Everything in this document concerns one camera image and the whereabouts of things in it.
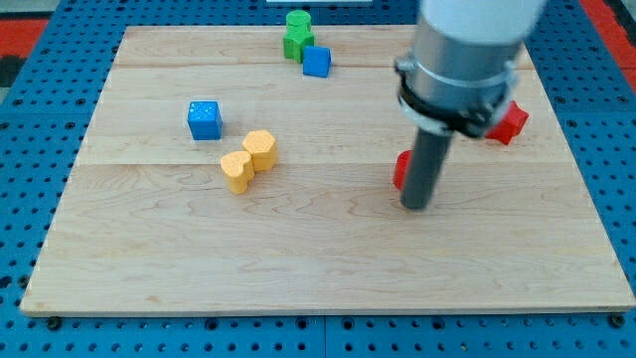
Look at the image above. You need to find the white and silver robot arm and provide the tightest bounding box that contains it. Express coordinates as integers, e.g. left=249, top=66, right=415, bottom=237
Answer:
left=395, top=0, right=547, bottom=138

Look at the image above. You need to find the yellow hexagon block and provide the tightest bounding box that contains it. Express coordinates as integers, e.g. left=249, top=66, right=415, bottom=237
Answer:
left=242, top=129, right=278, bottom=171

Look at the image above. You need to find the yellow heart block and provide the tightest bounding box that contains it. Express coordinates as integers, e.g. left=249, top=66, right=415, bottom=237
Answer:
left=221, top=151, right=254, bottom=195

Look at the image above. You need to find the red round block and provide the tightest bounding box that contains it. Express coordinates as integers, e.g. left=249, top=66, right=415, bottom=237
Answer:
left=393, top=149, right=412, bottom=191

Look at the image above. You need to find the light wooden board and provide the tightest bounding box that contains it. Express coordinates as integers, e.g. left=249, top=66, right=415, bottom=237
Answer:
left=20, top=26, right=635, bottom=317

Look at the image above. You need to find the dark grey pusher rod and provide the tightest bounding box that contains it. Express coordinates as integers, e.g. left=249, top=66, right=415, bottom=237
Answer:
left=400, top=129, right=452, bottom=211

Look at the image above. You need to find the blue cube block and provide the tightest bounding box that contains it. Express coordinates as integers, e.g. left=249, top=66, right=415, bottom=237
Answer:
left=187, top=100, right=223, bottom=140

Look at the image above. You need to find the green star block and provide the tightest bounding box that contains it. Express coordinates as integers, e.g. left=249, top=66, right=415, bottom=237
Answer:
left=282, top=30, right=315, bottom=64

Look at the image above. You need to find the green cylinder block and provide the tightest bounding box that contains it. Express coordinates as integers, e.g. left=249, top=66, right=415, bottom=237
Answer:
left=285, top=10, right=312, bottom=33

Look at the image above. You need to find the red star block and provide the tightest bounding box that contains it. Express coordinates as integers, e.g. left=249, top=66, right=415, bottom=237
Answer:
left=486, top=100, right=530, bottom=145

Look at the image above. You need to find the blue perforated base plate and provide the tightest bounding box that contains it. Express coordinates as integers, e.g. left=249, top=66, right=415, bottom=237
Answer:
left=1, top=0, right=635, bottom=357

